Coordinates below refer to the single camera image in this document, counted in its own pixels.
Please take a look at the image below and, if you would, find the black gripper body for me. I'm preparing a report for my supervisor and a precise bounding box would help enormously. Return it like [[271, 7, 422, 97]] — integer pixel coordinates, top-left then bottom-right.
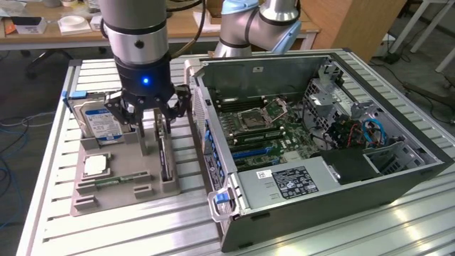
[[114, 54, 178, 105]]

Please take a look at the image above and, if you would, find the black graphics card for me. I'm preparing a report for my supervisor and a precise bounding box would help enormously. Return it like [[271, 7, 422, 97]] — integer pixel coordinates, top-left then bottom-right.
[[157, 111, 175, 183]]

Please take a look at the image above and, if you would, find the hard disk with blue rails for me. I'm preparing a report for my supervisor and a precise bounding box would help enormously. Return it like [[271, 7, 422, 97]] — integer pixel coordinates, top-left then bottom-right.
[[62, 90, 135, 146]]

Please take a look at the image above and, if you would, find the black RAM slot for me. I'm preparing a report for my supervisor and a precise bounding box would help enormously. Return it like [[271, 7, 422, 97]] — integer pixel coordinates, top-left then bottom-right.
[[214, 96, 269, 113]]

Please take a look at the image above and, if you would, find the grey parts rack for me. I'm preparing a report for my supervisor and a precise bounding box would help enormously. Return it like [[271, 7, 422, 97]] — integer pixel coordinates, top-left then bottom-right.
[[70, 105, 182, 217]]

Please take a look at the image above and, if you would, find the blue card retainer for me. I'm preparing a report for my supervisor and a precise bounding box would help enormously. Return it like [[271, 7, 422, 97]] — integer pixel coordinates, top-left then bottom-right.
[[202, 119, 226, 183]]

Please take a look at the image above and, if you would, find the silver CPU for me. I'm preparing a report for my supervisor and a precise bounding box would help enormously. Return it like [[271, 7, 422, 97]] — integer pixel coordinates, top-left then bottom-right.
[[82, 154, 111, 177]]

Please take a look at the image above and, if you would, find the CPU socket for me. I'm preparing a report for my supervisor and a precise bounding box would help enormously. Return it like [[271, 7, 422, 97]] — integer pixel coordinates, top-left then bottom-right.
[[237, 108, 275, 132]]

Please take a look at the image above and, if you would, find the small white labelled box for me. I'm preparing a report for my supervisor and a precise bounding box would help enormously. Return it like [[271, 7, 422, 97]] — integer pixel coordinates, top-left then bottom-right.
[[90, 15, 105, 31]]

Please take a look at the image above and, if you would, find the installed black RAM stick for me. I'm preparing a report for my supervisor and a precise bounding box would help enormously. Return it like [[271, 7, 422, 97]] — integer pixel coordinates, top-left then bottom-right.
[[230, 126, 286, 146]]

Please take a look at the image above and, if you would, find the green RAM stick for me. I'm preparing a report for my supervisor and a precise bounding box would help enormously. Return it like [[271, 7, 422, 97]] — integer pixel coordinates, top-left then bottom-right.
[[95, 174, 149, 188]]

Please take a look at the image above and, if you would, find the metal socket cover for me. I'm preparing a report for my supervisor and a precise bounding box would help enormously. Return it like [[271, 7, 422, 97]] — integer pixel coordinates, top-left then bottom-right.
[[262, 97, 289, 118]]

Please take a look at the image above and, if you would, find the white paper stack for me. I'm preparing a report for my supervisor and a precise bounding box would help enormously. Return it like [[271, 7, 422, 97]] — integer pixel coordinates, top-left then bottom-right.
[[193, 10, 225, 33]]

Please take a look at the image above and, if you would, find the white square dish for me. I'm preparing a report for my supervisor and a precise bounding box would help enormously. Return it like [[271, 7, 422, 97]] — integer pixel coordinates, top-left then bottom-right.
[[58, 15, 94, 36]]

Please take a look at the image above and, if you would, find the blue expansion slot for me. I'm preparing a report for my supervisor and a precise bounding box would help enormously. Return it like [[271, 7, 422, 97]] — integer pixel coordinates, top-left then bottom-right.
[[231, 146, 273, 160]]

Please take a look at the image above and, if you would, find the black chair base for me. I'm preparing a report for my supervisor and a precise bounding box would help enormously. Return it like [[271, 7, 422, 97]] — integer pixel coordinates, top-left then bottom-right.
[[21, 47, 110, 79]]

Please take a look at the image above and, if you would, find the wooden desk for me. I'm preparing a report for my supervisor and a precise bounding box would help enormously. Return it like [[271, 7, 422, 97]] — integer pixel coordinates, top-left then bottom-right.
[[0, 0, 321, 51]]

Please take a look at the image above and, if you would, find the black expansion slot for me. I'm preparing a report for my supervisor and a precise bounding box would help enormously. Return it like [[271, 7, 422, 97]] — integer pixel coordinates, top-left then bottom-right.
[[234, 156, 283, 172]]

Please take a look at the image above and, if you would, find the cardboard box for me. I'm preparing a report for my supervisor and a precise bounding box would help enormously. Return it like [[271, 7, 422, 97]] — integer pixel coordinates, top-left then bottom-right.
[[205, 0, 229, 18]]

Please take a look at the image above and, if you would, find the green motherboard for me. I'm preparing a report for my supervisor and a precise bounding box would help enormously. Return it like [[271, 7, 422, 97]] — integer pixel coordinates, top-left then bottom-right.
[[213, 95, 321, 172]]

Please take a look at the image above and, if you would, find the white box with black lid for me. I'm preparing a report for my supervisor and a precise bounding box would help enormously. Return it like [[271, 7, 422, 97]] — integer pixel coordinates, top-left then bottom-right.
[[11, 16, 49, 35]]

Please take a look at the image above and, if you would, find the metal drive cage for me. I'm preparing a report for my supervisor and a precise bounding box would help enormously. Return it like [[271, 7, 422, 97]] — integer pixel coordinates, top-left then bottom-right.
[[305, 76, 357, 129]]

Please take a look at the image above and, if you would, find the grey power supply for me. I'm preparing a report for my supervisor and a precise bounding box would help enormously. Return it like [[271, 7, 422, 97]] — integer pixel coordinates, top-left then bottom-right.
[[237, 156, 340, 212]]

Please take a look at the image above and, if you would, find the black open PC case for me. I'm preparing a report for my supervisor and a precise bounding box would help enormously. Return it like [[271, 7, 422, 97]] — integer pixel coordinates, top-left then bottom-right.
[[183, 52, 455, 253]]

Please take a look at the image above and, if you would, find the wooden cabinet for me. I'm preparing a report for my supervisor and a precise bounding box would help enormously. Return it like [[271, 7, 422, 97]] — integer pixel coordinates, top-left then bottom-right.
[[301, 0, 409, 58]]

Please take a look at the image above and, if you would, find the black power adapter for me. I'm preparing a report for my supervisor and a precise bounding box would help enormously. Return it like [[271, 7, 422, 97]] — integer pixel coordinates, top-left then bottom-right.
[[384, 52, 404, 65]]

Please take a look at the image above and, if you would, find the metal disk bay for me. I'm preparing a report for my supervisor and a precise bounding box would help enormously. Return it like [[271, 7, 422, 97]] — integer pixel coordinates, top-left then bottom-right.
[[362, 140, 429, 177]]

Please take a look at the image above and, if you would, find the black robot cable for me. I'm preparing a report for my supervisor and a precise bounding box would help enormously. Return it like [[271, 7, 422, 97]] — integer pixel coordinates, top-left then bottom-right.
[[170, 0, 209, 58]]

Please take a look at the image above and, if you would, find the white floor cable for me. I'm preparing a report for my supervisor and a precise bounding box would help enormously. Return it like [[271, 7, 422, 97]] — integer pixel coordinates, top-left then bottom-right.
[[0, 110, 55, 128]]

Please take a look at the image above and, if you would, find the blue floor cable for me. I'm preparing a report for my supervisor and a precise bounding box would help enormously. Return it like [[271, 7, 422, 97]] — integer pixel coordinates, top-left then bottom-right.
[[0, 125, 30, 230]]

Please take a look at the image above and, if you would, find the black wire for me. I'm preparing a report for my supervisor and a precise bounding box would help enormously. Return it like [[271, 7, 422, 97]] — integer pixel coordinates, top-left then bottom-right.
[[301, 100, 338, 151]]

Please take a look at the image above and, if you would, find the red wire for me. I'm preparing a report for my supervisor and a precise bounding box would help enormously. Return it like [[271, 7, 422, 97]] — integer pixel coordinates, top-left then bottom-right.
[[350, 122, 368, 148]]

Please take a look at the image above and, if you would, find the blue wire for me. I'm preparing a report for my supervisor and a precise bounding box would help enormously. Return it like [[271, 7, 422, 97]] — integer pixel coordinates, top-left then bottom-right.
[[362, 118, 389, 147]]

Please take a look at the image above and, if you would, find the black floor cable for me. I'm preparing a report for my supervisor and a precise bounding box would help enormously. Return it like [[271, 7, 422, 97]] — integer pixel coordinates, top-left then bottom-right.
[[370, 45, 455, 125]]

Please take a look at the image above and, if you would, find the white table frame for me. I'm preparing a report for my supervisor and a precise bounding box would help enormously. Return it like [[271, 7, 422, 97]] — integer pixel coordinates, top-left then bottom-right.
[[389, 0, 455, 73]]

